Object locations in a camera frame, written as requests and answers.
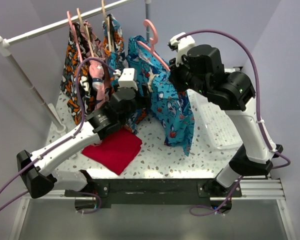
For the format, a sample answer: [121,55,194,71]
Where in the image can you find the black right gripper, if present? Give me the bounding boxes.
[169,51,211,97]

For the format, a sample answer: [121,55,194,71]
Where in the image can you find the blue shark print shorts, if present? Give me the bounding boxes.
[126,35,195,156]

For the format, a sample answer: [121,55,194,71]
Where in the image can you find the pink plastic hanger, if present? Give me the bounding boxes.
[137,19,170,72]

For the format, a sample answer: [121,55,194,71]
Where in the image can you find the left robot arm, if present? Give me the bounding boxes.
[16,83,151,199]

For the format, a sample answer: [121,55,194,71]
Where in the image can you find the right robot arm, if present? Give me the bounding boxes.
[168,43,283,197]

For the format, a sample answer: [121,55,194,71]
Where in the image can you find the pink shark print shorts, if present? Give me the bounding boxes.
[80,21,110,110]

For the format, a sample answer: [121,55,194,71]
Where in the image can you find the navy orange pirate print shorts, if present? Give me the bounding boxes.
[102,14,148,135]

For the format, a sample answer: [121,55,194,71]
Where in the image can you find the black orange camo shorts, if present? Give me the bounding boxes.
[60,22,96,125]

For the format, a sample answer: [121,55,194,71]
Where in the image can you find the wooden hanger right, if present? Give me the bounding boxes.
[101,0,113,52]

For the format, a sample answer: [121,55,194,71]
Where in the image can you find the wooden hanger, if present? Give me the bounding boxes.
[101,0,113,52]
[76,8,94,57]

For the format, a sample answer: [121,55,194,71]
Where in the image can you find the wooden hanger middle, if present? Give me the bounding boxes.
[76,8,94,57]

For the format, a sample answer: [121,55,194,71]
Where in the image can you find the red folded cloth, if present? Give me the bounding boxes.
[82,128,142,175]

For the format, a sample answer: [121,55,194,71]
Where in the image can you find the white plastic basket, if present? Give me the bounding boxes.
[187,90,243,150]

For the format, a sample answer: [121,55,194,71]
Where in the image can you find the white clothes rack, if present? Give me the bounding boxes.
[0,0,153,146]

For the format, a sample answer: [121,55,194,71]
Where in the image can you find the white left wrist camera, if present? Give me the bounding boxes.
[118,68,138,91]

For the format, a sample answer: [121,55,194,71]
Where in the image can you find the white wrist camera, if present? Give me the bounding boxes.
[118,68,138,91]
[167,32,196,67]

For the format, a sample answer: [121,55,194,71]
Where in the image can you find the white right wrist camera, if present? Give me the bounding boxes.
[167,32,196,67]

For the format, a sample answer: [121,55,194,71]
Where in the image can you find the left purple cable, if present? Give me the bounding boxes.
[0,56,122,218]

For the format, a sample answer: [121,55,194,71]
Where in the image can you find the pink hanger on rail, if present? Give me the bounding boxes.
[66,11,84,63]

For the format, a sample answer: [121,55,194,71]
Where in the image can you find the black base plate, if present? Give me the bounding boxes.
[64,178,242,212]

